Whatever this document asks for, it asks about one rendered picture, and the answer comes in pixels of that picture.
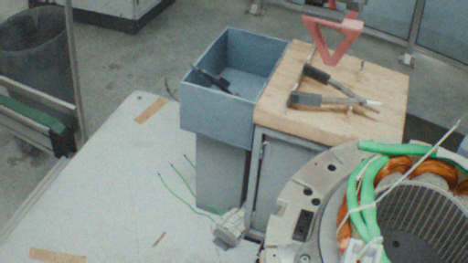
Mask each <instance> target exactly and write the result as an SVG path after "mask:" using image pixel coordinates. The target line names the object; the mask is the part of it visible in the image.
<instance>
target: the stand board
mask: <svg viewBox="0 0 468 263"><path fill-rule="evenodd" d="M312 46H313V44H310V43H306V42H303V41H299V40H295V39H294V40H293V41H292V43H291V45H289V47H288V49H287V50H288V51H287V52H286V54H285V55H284V57H283V58H282V61H281V63H280V64H279V66H278V68H277V69H276V70H275V72H274V73H273V75H272V76H271V79H270V82H269V84H268V86H267V88H266V89H265V91H264V92H263V94H262V95H261V98H260V100H259V101H258V103H257V105H256V107H255V108H253V109H254V116H252V121H253V123H256V124H259V125H262V126H265V127H269V128H272V129H274V130H278V131H281V132H287V133H290V134H293V135H296V136H299V137H303V138H305V139H309V140H311V141H314V142H319V143H322V144H325V145H328V146H332V147H336V146H338V145H341V144H344V143H347V142H352V141H357V140H359V139H360V140H362V139H368V138H369V140H370V141H371V138H381V137H387V138H398V137H400V144H401V141H402V136H403V126H404V121H405V116H406V106H407V97H408V91H409V88H408V86H409V81H410V79H409V76H408V75H405V74H402V73H399V72H396V71H393V70H390V69H388V68H384V67H381V66H379V65H376V64H372V63H369V62H366V61H365V60H363V59H360V58H354V57H350V56H348V55H343V56H342V59H341V60H340V61H339V63H337V66H336V67H329V66H326V65H325V64H324V62H323V61H322V58H321V56H320V53H319V50H318V49H316V51H315V53H314V56H313V60H312V62H311V64H310V66H313V67H315V68H319V69H320V70H322V71H324V72H326V73H328V74H330V75H331V78H332V79H334V80H336V81H337V82H339V83H340V84H342V85H344V86H346V87H347V88H348V89H351V90H352V91H354V92H355V94H357V95H359V96H360V97H362V98H364V99H369V100H376V101H380V102H381V105H377V104H372V103H370V102H368V103H367V105H368V106H370V107H372V108H374V109H376V110H378V111H380V113H379V114H377V113H375V112H374V111H371V110H367V109H364V108H363V107H359V106H353V109H352V114H351V116H350V119H348V118H347V117H346V115H347V112H348V108H349V106H339V105H321V108H320V107H312V106H303V105H298V104H292V106H291V108H290V109H289V111H288V113H287V115H284V114H283V109H284V105H285V103H286V101H287V100H288V98H289V96H290V94H291V92H292V88H293V85H294V83H295V81H296V80H297V78H298V76H299V74H300V72H301V70H302V68H303V64H304V62H305V60H306V59H307V57H308V55H309V54H310V53H309V52H310V50H311V48H312ZM361 61H365V63H364V66H363V71H362V74H361V80H360V81H357V80H356V78H357V75H358V72H359V67H360V65H361ZM298 91H300V92H309V93H317V94H322V97H331V98H348V97H347V96H346V95H344V94H343V93H341V92H340V91H337V90H334V88H333V87H331V86H329V85H328V86H325V85H323V84H321V83H319V82H318V81H316V80H314V79H311V78H309V77H307V76H304V78H303V81H302V83H301V85H300V87H299V89H298Z"/></svg>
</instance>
